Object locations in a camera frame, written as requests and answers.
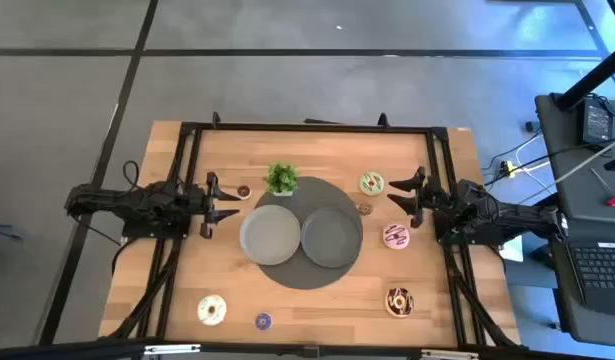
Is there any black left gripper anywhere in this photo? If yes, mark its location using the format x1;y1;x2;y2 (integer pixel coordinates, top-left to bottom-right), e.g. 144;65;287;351
184;171;242;240

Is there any dark grey side desk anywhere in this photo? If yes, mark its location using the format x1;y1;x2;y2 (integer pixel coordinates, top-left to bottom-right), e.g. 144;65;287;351
534;92;615;347

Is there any chocolate frosted donut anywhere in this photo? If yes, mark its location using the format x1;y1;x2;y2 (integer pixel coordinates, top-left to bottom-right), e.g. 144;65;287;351
384;286;416;319

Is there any round grey woven placemat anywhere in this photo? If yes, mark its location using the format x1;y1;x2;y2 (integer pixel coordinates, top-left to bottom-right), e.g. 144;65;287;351
251;175;364;291

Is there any green plant in white pot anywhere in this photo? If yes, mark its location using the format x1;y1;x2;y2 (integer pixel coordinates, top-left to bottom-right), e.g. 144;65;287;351
263;160;301;197

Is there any silver metal bracket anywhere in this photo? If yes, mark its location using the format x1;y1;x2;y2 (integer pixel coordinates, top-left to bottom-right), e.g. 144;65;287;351
420;349;481;360
143;343;202;356

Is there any black metal table frame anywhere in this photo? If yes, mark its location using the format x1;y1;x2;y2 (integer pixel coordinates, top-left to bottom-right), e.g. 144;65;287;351
0;110;615;360

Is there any small black screen device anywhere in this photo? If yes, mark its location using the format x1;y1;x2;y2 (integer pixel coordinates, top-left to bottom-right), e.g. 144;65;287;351
581;97;615;147

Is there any green frosted donut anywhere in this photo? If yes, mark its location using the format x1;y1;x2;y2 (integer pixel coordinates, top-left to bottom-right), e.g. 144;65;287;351
358;171;386;197

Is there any black laptop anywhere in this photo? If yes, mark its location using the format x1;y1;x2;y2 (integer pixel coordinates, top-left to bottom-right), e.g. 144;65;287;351
566;239;615;317

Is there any light grey plate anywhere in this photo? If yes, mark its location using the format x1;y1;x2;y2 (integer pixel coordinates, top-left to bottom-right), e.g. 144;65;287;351
239;203;302;267

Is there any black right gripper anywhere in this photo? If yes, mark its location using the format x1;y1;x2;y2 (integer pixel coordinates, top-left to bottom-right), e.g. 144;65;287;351
386;166;461;230

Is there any pink frosted donut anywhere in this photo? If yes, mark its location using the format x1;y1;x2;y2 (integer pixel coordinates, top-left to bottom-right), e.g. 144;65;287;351
382;222;411;251

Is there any dark grey plate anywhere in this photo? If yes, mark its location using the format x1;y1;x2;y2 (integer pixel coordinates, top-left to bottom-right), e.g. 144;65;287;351
300;207;363;270

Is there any white frosted donut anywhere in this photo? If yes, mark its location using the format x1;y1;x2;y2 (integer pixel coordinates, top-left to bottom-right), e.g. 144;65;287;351
196;294;228;327

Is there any black slanted pole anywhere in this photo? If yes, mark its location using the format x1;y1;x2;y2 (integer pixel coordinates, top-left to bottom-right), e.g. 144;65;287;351
556;42;615;111

